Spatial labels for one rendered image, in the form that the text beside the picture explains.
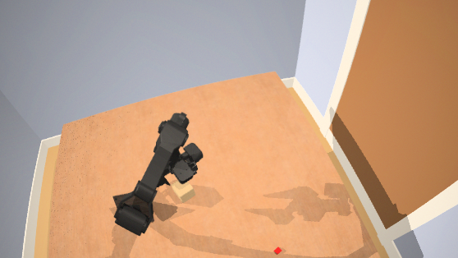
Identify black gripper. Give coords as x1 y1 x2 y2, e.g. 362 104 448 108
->
157 143 203 187

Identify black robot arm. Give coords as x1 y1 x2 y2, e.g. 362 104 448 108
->
113 113 198 236

